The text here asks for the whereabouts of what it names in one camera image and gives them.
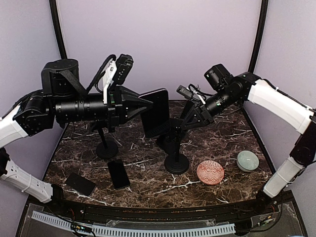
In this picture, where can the white cable duct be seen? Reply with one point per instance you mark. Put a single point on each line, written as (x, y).
(115, 231)

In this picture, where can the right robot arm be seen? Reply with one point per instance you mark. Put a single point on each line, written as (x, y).
(252, 88)

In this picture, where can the purple phone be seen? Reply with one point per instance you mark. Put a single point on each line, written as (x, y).
(156, 121)

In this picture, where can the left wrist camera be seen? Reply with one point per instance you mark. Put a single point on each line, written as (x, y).
(115, 74)

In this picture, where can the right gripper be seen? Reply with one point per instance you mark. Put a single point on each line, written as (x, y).
(203, 119)

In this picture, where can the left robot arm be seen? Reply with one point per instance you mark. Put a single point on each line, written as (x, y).
(63, 100)

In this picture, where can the black phone centre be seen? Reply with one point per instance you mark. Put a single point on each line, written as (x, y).
(118, 174)

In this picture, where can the pole phone stand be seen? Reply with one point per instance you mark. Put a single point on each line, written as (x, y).
(176, 163)
(106, 149)

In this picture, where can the left black frame post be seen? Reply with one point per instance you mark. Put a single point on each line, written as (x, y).
(57, 29)

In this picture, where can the pale green bowl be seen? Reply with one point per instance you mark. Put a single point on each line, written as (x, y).
(247, 161)

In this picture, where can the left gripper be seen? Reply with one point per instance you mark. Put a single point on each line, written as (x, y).
(118, 105)

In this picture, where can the pink patterned plate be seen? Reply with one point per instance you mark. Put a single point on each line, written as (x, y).
(210, 172)

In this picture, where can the black phone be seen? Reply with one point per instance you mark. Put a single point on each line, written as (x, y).
(118, 174)
(80, 184)

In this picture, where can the black folding phone stand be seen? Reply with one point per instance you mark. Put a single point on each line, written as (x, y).
(167, 144)

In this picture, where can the black phone left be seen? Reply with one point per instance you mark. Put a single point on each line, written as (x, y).
(80, 184)

